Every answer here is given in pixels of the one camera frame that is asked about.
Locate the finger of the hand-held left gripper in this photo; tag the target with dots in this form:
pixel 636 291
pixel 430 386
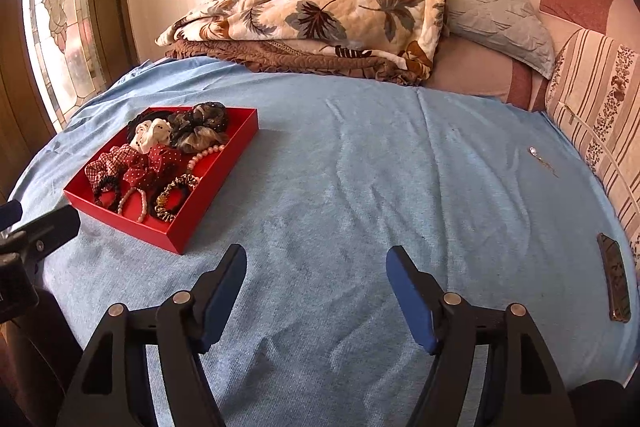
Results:
pixel 10 213
pixel 50 227

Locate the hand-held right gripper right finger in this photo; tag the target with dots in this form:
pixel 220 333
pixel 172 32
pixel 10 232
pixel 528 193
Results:
pixel 415 302

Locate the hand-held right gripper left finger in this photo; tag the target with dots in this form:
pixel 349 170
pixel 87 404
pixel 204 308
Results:
pixel 222 302

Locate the red polka dot scrunchie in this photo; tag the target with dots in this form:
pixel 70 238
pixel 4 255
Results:
pixel 150 167

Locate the red box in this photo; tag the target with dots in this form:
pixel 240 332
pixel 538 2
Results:
pixel 220 178

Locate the red plaid scrunchie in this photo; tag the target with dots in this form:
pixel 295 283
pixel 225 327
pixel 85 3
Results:
pixel 107 164

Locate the blue bed sheet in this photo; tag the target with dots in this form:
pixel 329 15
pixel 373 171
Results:
pixel 325 207

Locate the white printed scrunchie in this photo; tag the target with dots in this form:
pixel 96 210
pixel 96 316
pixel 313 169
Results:
pixel 150 134

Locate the black mesh brown scrunchie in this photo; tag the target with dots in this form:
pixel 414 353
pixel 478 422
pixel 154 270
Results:
pixel 200 122

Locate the thin metal pin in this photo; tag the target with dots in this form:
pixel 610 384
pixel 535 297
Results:
pixel 547 166

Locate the rectangular brown hair barrette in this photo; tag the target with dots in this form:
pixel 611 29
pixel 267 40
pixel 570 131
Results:
pixel 614 277

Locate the stained glass window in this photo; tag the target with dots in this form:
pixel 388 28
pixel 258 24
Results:
pixel 60 17

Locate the person's dark clothing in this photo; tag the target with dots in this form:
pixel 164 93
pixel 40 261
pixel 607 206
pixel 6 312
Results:
pixel 605 407

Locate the brown ruffled blanket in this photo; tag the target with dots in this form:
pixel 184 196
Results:
pixel 250 54

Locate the striped floral cushion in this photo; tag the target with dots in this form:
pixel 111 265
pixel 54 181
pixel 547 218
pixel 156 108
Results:
pixel 595 82

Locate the grey pillow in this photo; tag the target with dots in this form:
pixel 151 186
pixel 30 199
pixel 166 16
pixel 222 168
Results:
pixel 500 17

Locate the leaf print blanket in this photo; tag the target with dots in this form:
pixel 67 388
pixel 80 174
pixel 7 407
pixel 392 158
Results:
pixel 325 7

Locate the pink patchwork pillow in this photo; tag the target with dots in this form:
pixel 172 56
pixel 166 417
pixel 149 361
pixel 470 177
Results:
pixel 575 2

